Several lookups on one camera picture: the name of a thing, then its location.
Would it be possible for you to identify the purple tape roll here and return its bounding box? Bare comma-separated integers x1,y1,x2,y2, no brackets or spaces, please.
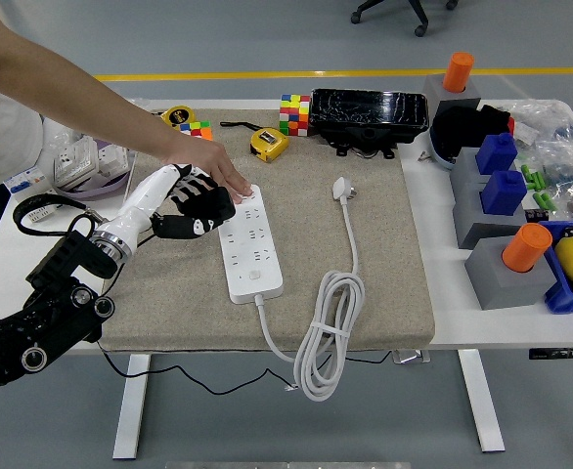
61,139,136,199

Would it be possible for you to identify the stickerless rubik's cube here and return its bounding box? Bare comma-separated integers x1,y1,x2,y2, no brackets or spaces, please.
279,93,312,138

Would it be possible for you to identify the white power strip with cord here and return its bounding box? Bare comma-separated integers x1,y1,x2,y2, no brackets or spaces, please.
216,176,366,404

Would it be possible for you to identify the white circuit breaker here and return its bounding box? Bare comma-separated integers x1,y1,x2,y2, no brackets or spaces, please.
2,165,59,224

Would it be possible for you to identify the orange cylinder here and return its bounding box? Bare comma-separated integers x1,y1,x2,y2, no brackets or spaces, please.
441,52,475,94
501,223,553,274

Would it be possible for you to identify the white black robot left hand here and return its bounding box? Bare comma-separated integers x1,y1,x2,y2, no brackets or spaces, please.
101,163,232,241

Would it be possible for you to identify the clear bag of blue parts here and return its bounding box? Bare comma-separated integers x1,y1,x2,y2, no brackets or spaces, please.
535,141,573,196

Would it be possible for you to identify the black office chair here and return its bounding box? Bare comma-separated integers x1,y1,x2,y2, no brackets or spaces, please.
349,0,460,38

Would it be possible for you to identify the black plug adapter with cord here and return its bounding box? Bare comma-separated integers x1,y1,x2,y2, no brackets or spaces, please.
95,188,300,397

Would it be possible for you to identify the white blue bowl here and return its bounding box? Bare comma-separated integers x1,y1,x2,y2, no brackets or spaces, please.
427,124,460,172

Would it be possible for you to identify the silver metal bracket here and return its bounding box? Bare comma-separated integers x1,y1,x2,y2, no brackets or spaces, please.
392,349,432,365

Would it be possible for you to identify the white-edged rubik's cube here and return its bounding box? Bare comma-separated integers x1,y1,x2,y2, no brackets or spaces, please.
179,120,213,142

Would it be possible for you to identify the black strip under table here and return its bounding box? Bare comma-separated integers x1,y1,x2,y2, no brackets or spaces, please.
528,347,573,362

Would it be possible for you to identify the person's hand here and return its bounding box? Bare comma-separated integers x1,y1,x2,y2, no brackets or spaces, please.
161,134,254,205

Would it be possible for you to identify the grey base block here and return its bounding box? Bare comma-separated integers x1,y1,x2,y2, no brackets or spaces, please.
451,181,540,251
450,146,517,192

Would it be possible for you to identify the clear bag of small parts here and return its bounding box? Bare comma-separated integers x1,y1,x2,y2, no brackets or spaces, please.
506,97,573,148

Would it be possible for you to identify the beige fabric mat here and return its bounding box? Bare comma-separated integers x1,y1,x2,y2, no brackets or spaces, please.
98,107,437,354

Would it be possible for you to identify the blue plastic bin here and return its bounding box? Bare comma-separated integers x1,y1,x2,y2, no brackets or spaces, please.
538,219,573,315

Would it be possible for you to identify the white wall socket panel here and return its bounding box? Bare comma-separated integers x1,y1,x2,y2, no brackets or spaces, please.
96,141,130,175

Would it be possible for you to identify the yellow tape measure thin strap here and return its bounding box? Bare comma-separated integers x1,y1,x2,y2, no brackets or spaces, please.
219,120,290,165

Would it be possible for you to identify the black cloth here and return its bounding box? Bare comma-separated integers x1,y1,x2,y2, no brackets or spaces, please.
430,105,515,162

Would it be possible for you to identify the yellow tape measure round label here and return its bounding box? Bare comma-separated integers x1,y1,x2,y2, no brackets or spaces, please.
160,106,196,127

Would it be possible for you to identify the black device cracked screen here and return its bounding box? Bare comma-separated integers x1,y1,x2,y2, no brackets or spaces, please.
309,87,430,160

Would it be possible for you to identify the white table leg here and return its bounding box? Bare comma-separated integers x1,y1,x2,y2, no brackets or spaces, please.
457,349,507,453
112,354,152,460

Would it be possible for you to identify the grey block with hole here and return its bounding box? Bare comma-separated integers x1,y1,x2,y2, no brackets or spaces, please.
463,236,557,312
421,72,483,129

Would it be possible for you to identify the person's torso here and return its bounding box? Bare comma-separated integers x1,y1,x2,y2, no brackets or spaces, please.
0,80,46,245

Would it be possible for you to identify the blue block with knob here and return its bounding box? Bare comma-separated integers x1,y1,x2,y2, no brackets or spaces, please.
479,169,528,217
475,131,519,176

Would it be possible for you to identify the clear bag of metal nuts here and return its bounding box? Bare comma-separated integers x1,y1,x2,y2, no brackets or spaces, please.
41,97,149,150

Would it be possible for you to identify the white wall socket box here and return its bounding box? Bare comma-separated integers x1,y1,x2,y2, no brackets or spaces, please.
53,136,100,191

